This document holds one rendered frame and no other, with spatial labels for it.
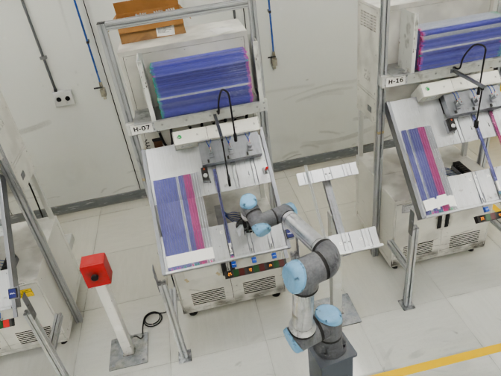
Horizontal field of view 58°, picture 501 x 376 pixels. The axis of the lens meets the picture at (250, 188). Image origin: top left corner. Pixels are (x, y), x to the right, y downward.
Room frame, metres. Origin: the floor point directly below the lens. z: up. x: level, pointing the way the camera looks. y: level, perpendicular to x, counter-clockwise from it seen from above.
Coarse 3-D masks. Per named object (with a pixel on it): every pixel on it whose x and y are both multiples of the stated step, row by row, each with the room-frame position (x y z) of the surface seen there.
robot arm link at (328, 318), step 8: (328, 304) 1.37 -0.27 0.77; (320, 312) 1.33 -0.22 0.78; (328, 312) 1.33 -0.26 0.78; (336, 312) 1.33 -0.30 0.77; (320, 320) 1.29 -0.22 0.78; (328, 320) 1.28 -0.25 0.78; (336, 320) 1.28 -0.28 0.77; (320, 328) 1.27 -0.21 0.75; (328, 328) 1.27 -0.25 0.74; (336, 328) 1.28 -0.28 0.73; (328, 336) 1.26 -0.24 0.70; (336, 336) 1.28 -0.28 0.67
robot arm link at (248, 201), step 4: (244, 196) 1.66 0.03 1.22; (248, 196) 1.66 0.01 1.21; (252, 196) 1.66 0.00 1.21; (240, 200) 1.65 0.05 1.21; (244, 200) 1.65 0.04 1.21; (248, 200) 1.64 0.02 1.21; (252, 200) 1.64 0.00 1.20; (256, 200) 1.66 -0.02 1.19; (240, 204) 1.66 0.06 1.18; (244, 204) 1.63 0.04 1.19; (248, 204) 1.62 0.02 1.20; (252, 204) 1.62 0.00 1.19; (256, 204) 1.65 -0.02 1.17; (244, 208) 1.63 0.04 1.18; (248, 208) 1.62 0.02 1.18; (252, 208) 1.62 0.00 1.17; (244, 212) 1.63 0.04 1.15; (248, 212) 1.61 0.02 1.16
